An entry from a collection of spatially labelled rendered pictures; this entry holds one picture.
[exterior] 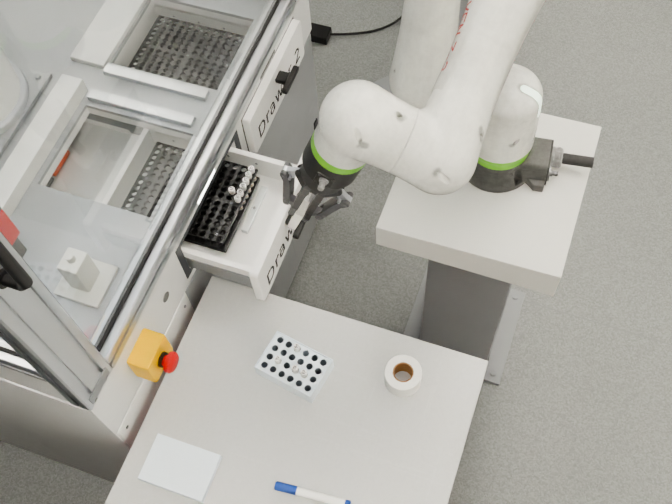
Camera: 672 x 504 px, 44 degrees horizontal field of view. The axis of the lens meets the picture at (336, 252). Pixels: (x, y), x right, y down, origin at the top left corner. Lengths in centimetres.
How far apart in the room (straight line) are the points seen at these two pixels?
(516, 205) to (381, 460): 56
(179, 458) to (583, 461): 121
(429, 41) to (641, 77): 164
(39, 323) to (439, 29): 82
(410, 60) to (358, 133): 42
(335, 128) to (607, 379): 152
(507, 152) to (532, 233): 17
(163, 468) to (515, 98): 91
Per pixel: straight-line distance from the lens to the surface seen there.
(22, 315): 118
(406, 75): 157
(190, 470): 157
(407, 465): 156
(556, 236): 167
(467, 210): 168
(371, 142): 115
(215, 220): 162
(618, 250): 267
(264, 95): 175
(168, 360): 152
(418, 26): 151
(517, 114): 153
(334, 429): 157
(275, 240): 156
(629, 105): 299
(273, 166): 169
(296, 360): 158
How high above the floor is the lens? 227
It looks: 62 degrees down
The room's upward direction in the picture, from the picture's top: 6 degrees counter-clockwise
